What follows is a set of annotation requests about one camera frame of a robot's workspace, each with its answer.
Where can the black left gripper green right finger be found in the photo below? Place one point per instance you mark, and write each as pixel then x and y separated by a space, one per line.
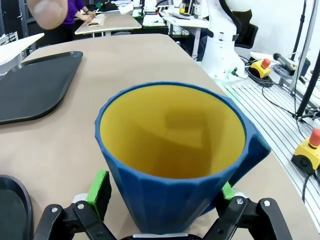
pixel 250 217

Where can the black left gripper green left finger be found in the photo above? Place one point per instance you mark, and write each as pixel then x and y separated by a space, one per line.
pixel 98 197

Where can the blue mug yellow inside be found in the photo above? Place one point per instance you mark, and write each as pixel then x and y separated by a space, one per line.
pixel 162 200

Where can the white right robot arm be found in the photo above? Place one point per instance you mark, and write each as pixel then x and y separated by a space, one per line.
pixel 220 50

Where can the large yellow emergency stop box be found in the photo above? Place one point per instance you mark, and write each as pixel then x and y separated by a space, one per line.
pixel 307 155

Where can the large black plastic tray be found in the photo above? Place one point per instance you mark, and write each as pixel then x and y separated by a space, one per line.
pixel 12 215

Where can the black tripod pole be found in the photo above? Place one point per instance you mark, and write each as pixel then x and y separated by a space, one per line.
pixel 308 87

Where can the small yellow emergency stop box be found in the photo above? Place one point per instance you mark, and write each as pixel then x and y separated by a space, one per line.
pixel 261 67

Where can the black handheld device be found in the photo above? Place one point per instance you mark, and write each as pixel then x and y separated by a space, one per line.
pixel 283 61

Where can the white side table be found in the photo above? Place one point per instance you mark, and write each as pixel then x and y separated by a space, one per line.
pixel 15 47

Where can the white background table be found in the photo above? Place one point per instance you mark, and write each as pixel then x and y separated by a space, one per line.
pixel 117 25

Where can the beige folded cloth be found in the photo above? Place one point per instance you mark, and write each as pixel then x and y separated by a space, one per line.
pixel 96 20

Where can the silver metal pole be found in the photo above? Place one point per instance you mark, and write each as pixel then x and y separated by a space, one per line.
pixel 303 45

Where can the person in purple top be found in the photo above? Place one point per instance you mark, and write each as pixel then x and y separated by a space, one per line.
pixel 72 10

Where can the person in black shirt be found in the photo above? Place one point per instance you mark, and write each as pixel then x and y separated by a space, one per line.
pixel 47 15

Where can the white cluttered workbench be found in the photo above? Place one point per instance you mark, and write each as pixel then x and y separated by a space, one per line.
pixel 185 21

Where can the yellow liquid bottle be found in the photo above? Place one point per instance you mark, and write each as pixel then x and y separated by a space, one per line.
pixel 182 8

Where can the aluminium slotted base plate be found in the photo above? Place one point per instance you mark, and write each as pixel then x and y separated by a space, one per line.
pixel 275 120

